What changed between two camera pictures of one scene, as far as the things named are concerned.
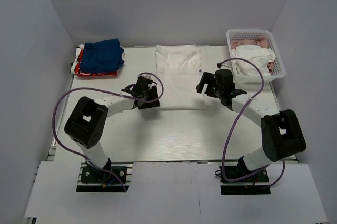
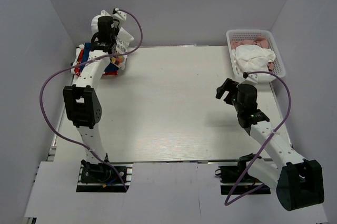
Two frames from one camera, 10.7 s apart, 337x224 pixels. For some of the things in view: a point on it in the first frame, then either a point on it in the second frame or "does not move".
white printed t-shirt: x=179 y=67 to x=123 y=39
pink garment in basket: x=260 y=41 does not move
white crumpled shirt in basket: x=259 y=57 does not move
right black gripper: x=207 y=78 to x=229 y=85
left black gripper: x=155 y=92 to x=116 y=27
